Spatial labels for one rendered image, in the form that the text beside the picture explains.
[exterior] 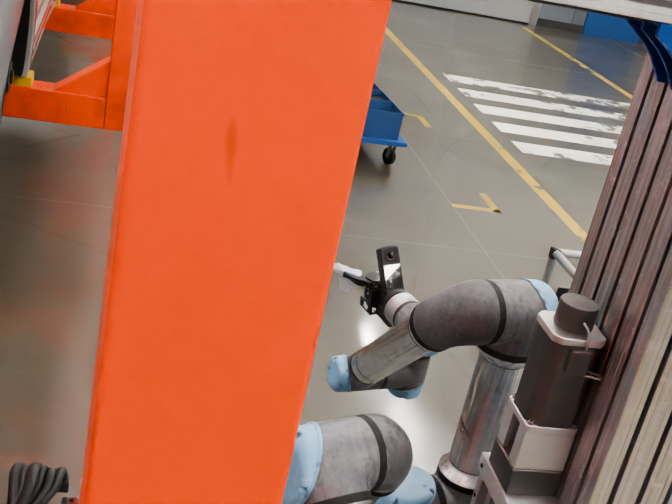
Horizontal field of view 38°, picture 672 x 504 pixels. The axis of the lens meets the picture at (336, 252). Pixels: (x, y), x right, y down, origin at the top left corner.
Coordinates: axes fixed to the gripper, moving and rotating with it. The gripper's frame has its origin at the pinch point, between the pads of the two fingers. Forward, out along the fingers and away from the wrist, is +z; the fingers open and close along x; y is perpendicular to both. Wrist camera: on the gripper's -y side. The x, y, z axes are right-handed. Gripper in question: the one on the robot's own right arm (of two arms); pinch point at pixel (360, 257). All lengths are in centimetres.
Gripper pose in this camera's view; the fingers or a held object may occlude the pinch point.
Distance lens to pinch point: 226.5
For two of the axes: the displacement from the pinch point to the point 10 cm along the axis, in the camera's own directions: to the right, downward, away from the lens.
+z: -4.1, -4.3, 8.1
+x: 9.1, -1.2, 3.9
